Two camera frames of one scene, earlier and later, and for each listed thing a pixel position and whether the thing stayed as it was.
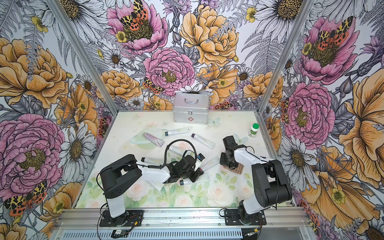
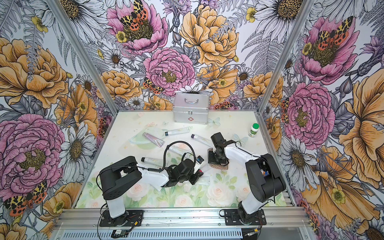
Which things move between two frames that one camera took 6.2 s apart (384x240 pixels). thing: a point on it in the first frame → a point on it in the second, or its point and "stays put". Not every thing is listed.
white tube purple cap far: x=204 y=141 stays put
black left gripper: x=196 y=174 stays put
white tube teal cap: x=178 y=131 stays put
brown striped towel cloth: x=238 y=170 → x=216 y=166
